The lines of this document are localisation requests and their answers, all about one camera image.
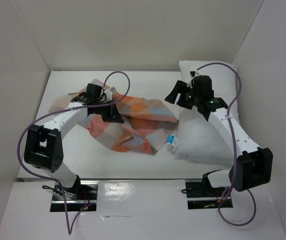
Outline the blue white pillow tag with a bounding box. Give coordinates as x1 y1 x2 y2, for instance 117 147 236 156
165 134 178 147

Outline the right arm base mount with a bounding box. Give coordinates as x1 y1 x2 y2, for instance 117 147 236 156
181 179 233 210

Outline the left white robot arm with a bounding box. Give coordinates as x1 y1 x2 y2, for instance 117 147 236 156
24 83 124 200

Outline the aluminium table frame rail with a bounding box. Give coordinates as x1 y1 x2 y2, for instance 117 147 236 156
239 159 255 178

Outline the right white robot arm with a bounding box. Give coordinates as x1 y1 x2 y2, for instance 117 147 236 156
165 75 273 196

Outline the checkered orange blue pillowcase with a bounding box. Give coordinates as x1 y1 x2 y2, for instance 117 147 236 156
49 78 180 157

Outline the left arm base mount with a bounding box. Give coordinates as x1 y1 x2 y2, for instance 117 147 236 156
42 180 98 213

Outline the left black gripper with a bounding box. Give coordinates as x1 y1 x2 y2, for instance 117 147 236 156
94 98 123 124

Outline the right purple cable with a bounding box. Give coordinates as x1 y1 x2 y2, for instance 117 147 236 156
195 62 256 227

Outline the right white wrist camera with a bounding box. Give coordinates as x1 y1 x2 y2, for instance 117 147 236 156
190 70 201 82

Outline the white pillow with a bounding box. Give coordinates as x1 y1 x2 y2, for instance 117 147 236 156
171 63 237 165

